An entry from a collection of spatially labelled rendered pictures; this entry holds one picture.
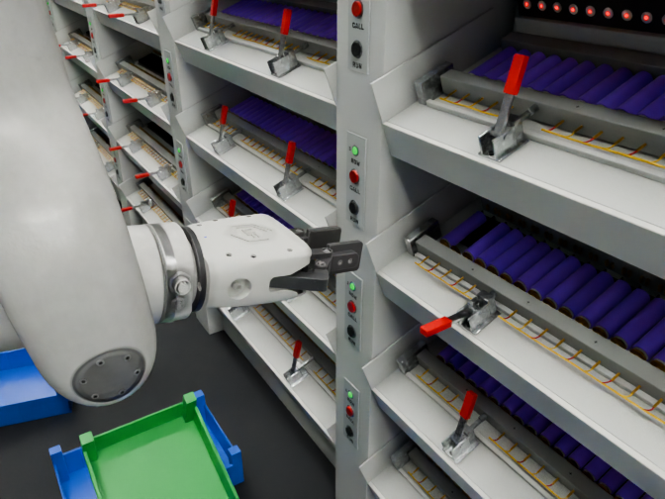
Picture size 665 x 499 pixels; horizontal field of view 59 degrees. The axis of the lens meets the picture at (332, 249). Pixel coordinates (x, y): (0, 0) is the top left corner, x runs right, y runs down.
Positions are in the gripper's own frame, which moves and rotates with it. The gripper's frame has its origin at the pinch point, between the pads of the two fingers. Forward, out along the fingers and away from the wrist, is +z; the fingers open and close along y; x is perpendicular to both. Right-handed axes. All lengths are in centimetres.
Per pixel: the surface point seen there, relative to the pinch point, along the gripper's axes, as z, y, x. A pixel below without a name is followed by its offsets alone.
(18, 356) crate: -21, 90, 65
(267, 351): 22, 47, 47
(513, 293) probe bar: 18.1, -9.2, 3.4
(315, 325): 17.9, 26.2, 27.7
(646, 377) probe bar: 17.7, -25.0, 3.7
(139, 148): 19, 132, 26
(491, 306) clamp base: 16.6, -8.1, 5.4
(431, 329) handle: 8.5, -7.7, 6.7
